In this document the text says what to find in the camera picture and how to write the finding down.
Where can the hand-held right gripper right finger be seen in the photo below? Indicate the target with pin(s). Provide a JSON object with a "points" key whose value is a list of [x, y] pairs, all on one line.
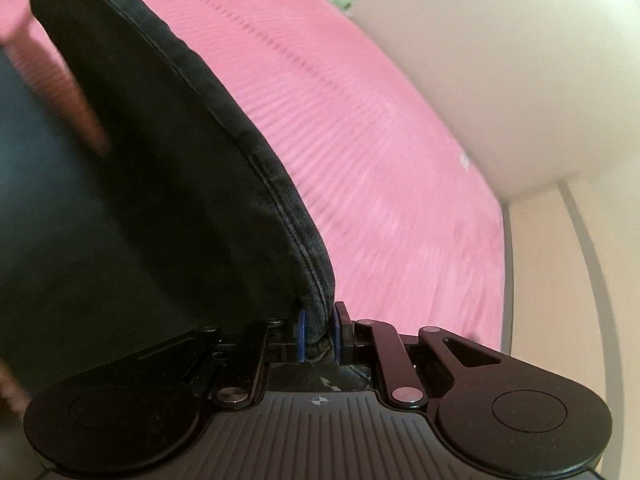
{"points": [[337, 331]]}

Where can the pink fluffy blanket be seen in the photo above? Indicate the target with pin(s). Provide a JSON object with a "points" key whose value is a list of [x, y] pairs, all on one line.
{"points": [[350, 125]]}

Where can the dark denim pants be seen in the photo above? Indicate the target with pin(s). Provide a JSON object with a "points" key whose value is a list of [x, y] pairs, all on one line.
{"points": [[190, 160]]}

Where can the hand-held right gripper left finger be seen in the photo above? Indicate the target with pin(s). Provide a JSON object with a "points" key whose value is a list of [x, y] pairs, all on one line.
{"points": [[301, 334]]}

